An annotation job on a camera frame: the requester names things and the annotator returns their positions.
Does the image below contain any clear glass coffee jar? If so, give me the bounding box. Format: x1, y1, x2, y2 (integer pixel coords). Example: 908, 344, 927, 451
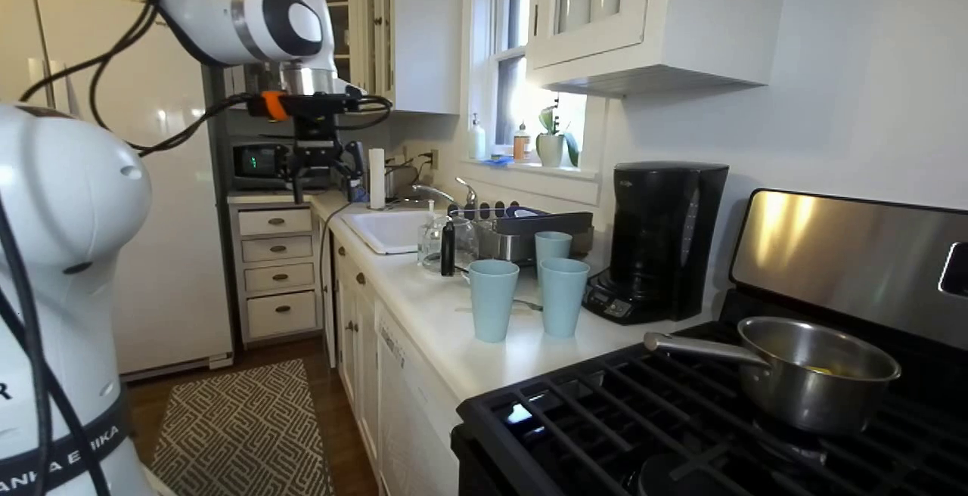
417, 214, 480, 275

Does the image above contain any dish rack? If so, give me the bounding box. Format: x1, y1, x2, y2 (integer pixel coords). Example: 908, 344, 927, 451
448, 201, 596, 266

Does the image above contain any black coffee maker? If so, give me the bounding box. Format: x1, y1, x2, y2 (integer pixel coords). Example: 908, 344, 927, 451
581, 161, 731, 326

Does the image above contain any white drawer cabinet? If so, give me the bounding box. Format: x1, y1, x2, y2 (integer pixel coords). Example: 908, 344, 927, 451
226, 192, 327, 349

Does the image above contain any black cable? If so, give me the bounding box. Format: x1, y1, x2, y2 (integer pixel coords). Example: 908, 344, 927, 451
316, 200, 355, 330

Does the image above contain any white dishwasher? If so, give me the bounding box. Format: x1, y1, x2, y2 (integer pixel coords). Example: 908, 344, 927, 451
374, 301, 464, 496

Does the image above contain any white soap bottle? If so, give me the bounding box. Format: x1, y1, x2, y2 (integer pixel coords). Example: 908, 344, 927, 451
467, 112, 487, 162

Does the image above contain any steel saucepan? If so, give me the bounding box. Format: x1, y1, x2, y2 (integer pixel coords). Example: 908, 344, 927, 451
643, 316, 904, 437

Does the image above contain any white base cabinet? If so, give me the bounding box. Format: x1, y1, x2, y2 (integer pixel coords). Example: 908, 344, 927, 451
321, 230, 381, 476

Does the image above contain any white refrigerator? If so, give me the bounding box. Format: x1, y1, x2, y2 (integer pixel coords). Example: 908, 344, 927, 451
0, 0, 235, 382

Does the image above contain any black stove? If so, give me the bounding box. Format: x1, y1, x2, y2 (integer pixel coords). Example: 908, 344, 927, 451
451, 188, 968, 496

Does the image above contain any white wall cabinet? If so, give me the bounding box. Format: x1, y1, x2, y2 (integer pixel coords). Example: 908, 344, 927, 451
296, 0, 465, 116
525, 0, 793, 99

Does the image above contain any drawer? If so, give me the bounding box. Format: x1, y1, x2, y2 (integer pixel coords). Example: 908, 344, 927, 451
237, 208, 313, 237
246, 290, 319, 340
243, 262, 317, 293
240, 235, 315, 264

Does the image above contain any window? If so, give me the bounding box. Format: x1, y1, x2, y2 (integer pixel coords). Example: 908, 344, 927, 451
484, 0, 589, 168

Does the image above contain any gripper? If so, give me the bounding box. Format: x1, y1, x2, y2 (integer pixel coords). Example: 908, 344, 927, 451
285, 116, 367, 206

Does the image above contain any white sink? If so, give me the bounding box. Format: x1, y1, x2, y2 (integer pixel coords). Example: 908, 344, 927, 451
340, 209, 439, 256

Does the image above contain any potted plant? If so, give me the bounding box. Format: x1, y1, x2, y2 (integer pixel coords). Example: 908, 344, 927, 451
534, 105, 582, 169

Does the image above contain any patterned grey rug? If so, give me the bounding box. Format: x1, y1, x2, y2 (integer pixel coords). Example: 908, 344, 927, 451
150, 359, 335, 496

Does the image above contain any blue cup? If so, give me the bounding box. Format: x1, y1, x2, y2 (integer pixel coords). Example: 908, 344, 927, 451
538, 257, 591, 339
467, 259, 521, 344
534, 231, 574, 279

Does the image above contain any paper towel roll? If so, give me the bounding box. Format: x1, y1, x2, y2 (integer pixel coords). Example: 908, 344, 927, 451
368, 147, 387, 211

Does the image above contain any chrome tap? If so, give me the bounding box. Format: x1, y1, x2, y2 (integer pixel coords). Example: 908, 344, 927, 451
411, 177, 479, 219

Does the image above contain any black toaster oven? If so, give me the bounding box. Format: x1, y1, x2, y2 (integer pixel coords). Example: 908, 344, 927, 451
230, 141, 294, 191

